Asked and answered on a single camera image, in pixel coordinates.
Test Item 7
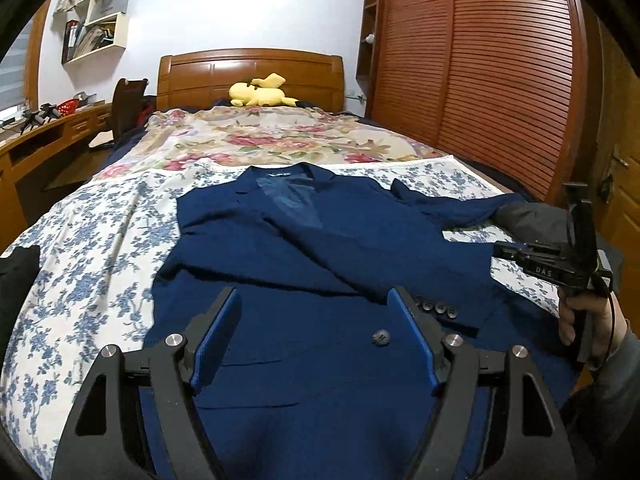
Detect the wooden door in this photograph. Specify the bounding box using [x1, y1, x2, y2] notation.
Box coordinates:
[596, 22, 640, 266]

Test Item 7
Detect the wooden desk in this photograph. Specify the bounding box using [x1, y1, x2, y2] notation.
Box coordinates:
[0, 100, 117, 252]

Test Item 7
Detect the dark grey cloth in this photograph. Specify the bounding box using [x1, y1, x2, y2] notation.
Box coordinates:
[492, 202, 626, 297]

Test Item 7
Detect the window blind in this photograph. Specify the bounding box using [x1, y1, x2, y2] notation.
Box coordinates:
[0, 24, 32, 117]

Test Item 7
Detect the dark brown chair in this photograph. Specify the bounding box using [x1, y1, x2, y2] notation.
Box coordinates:
[89, 77, 151, 152]

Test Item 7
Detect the yellow plush toy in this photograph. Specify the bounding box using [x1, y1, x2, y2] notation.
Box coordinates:
[228, 73, 299, 109]

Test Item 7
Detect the person's right forearm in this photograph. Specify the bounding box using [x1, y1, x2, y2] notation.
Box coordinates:
[559, 317, 640, 480]

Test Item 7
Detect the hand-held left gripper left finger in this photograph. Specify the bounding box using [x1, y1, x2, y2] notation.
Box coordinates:
[50, 286, 244, 480]

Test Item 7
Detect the black cloth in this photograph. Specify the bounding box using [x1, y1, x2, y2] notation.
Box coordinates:
[0, 245, 42, 357]

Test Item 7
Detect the navy blue jacket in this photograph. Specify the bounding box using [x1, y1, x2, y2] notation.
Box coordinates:
[140, 161, 581, 480]

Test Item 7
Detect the wooden headboard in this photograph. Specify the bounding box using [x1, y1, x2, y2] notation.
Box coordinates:
[157, 49, 347, 114]

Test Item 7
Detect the wooden slatted wardrobe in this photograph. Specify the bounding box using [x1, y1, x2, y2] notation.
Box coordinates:
[356, 0, 592, 207]

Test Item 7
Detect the white wall shelf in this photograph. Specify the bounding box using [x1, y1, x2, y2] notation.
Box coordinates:
[52, 0, 139, 66]

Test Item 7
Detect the person's right hand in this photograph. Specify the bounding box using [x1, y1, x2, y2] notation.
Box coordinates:
[557, 289, 629, 370]

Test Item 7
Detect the black gadget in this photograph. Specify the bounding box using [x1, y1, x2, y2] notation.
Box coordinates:
[26, 103, 60, 134]

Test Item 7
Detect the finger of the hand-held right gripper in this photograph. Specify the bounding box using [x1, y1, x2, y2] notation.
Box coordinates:
[492, 241, 526, 262]

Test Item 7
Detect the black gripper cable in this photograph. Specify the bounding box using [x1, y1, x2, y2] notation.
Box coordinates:
[592, 267, 621, 372]

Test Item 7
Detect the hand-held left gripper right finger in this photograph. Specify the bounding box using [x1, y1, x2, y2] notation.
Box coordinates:
[387, 285, 583, 480]

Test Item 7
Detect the blue floral bed sheet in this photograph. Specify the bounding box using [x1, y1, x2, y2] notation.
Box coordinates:
[0, 157, 562, 480]

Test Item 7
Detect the pink floral blanket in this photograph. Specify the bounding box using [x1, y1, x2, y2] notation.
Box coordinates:
[92, 104, 447, 184]

